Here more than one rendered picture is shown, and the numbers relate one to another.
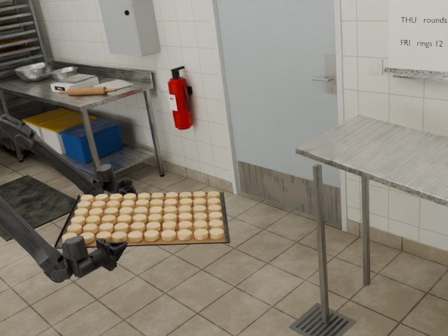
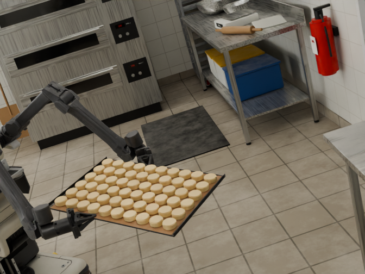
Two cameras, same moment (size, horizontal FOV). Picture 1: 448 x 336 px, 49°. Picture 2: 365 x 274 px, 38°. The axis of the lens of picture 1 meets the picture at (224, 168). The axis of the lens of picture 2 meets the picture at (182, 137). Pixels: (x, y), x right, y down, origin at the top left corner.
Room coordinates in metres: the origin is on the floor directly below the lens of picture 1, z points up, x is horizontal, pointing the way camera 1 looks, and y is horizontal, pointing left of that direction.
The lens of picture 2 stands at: (0.35, -1.02, 1.86)
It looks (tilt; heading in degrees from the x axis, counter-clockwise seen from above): 22 degrees down; 38
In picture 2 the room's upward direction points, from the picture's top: 17 degrees counter-clockwise
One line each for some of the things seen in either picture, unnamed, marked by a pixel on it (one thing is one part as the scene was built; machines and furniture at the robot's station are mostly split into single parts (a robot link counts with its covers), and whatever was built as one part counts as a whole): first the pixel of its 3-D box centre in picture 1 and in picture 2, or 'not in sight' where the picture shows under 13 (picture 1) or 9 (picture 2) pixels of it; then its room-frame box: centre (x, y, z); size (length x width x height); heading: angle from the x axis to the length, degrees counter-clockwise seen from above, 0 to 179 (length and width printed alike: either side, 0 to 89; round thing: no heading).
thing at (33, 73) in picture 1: (36, 73); (215, 6); (5.18, 1.79, 0.95); 0.39 x 0.39 x 0.14
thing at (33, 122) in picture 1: (53, 127); (230, 59); (5.20, 1.77, 0.36); 0.46 x 0.38 x 0.26; 129
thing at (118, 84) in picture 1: (113, 85); (268, 22); (4.42, 0.88, 0.89); 0.34 x 0.26 x 0.01; 30
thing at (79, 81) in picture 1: (74, 83); (235, 19); (4.55, 1.25, 0.92); 0.32 x 0.30 x 0.09; 138
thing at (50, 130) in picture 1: (70, 133); (240, 67); (4.89, 1.51, 0.36); 0.46 x 0.38 x 0.26; 131
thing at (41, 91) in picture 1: (74, 123); (241, 57); (4.78, 1.41, 0.49); 1.90 x 0.72 x 0.98; 41
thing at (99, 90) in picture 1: (87, 91); (237, 30); (4.20, 1.07, 0.91); 0.56 x 0.06 x 0.06; 70
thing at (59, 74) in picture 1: (65, 75); (236, 8); (4.96, 1.43, 0.93); 0.27 x 0.27 x 0.10
